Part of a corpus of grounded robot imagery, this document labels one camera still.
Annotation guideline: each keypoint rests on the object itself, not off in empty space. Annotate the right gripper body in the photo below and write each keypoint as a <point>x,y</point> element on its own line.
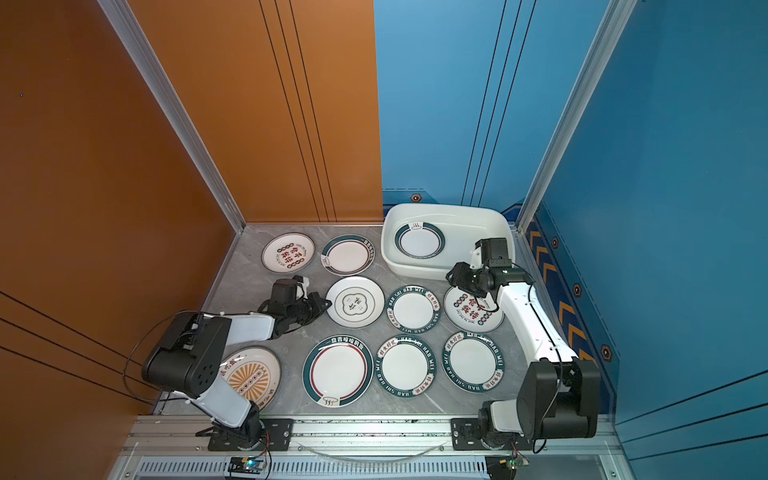
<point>470,280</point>

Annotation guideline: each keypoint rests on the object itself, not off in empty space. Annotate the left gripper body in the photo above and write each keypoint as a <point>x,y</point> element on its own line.
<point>304,312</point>

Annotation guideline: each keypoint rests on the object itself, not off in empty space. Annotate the white plate clover design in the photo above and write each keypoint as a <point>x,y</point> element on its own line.
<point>356,302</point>

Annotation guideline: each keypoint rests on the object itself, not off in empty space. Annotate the small green rimmed plate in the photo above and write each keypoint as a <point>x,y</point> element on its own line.
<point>348,255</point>

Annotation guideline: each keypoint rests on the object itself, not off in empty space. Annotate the plate with red coin pattern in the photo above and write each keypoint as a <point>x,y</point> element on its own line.
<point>289,252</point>

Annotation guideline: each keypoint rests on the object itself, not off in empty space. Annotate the green red rimmed plate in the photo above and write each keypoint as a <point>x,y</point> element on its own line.
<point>420,240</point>

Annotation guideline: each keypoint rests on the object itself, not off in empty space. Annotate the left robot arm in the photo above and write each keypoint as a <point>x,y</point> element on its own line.
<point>186,360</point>

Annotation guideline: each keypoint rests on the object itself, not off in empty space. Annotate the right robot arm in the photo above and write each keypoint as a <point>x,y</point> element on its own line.
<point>559,397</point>

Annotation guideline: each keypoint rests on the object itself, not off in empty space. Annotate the white plastic bin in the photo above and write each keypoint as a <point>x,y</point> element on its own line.
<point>462,226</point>

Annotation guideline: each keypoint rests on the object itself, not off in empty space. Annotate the coin pattern plate right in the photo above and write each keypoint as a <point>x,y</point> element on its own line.
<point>470,314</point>

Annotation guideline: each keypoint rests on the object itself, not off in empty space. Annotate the orange sunburst plate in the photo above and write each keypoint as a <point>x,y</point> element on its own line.
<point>254,373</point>

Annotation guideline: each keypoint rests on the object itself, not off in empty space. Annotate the large green red plate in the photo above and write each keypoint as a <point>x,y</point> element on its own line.
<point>338,371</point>

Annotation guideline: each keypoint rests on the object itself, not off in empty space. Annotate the green lettered plate middle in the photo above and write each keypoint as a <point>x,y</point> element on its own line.
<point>413,309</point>

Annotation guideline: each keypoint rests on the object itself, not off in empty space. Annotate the green lettered plate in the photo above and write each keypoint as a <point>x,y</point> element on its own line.
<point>413,309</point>
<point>405,366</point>
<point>473,362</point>

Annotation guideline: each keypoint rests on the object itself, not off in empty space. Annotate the green lettered plate front right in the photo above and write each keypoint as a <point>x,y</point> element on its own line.
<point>473,362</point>

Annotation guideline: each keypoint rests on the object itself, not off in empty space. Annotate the green lettered plate front centre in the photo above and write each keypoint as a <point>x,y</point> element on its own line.
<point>405,366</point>

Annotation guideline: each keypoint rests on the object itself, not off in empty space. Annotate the left circuit board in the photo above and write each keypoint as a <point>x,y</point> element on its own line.
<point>249,467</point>

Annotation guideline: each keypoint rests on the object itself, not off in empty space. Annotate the circuit board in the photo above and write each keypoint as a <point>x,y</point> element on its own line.
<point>514,463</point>
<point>249,467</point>

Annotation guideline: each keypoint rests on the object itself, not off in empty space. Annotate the right circuit board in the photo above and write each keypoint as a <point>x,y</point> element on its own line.
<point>514,463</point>

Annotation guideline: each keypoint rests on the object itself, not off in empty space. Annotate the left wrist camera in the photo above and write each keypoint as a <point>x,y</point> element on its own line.
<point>289,290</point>

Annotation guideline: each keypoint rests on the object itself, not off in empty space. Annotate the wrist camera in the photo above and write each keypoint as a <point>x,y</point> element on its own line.
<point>491,253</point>
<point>289,290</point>

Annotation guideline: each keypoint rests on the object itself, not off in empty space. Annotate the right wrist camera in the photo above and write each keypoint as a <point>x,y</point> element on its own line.
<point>491,253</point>

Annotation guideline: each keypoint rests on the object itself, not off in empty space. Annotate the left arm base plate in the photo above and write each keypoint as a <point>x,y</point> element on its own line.
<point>272,434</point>

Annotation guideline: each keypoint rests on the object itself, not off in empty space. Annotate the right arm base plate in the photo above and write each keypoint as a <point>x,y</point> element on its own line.
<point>465,433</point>

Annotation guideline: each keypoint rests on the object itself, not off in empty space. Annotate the aluminium front rail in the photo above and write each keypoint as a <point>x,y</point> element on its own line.
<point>406,446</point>

